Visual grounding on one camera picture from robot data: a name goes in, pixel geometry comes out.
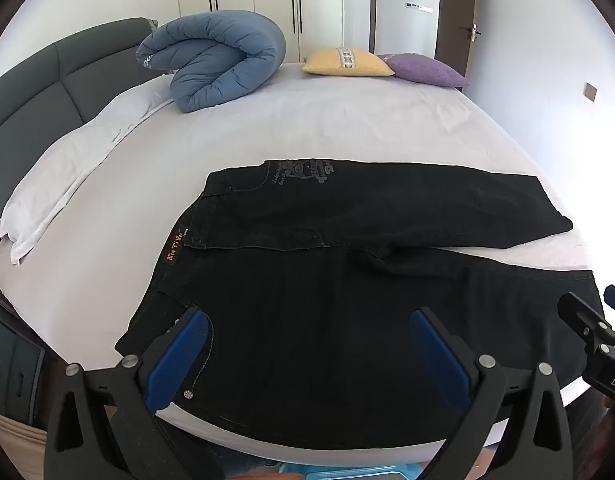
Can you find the blue plastic box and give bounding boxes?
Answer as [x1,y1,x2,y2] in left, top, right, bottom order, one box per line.
[267,460,423,480]

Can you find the grey padded headboard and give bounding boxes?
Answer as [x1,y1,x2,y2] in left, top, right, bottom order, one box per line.
[0,16,163,256]

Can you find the yellow pillow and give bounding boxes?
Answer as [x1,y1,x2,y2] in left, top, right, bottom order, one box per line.
[302,46,395,77]

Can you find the bed with white sheet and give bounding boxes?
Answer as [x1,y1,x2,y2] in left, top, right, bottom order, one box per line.
[0,60,595,466]

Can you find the purple pillow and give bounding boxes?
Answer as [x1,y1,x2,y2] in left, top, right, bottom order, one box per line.
[377,54,469,88]

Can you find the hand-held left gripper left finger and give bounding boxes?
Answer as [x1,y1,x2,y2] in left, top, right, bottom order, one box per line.
[44,305,215,480]

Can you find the blue rolled duvet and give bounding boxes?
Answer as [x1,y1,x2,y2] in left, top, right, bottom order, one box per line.
[136,11,287,113]

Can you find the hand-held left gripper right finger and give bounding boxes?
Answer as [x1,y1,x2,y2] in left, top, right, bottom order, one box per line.
[409,306,573,480]

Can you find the white pillow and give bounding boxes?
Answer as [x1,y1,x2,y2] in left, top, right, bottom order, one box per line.
[0,78,175,266]

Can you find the dark nightstand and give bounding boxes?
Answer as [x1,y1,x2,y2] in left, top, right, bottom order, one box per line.
[0,317,45,428]

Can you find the black pants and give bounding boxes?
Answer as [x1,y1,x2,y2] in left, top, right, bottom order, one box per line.
[114,158,605,451]

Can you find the dark brown door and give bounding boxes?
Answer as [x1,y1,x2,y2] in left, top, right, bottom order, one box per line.
[434,0,477,68]

